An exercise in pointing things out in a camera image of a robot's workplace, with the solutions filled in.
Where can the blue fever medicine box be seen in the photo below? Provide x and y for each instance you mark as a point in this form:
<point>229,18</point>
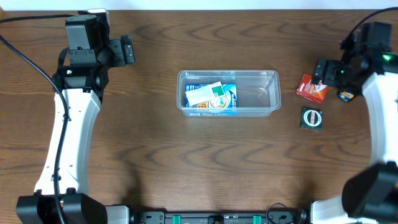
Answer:
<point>230,100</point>

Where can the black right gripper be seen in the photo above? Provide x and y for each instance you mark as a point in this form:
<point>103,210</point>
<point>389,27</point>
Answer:
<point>321,73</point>

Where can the red medicine box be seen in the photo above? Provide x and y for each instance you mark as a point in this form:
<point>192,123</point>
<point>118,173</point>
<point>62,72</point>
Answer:
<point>310,91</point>

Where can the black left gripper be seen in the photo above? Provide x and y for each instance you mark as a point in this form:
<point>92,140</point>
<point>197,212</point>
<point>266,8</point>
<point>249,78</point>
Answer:
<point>126,49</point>

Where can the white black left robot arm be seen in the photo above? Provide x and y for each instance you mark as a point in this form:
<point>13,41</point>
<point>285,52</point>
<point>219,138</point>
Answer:
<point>61,193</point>

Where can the dark bottle white cap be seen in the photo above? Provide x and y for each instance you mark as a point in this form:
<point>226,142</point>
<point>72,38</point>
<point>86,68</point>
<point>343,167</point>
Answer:
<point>345,96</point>

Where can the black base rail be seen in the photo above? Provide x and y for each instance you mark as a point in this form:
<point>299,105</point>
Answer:
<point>274,215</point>

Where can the white green Panadol box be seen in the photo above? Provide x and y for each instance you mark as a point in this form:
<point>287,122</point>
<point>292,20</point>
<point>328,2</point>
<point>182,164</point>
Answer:
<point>196,94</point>

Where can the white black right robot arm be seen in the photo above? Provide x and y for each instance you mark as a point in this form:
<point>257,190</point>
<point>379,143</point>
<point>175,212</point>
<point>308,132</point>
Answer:
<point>367,68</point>

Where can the clear plastic container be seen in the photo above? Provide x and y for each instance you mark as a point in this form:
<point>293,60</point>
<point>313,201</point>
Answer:
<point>247,93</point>

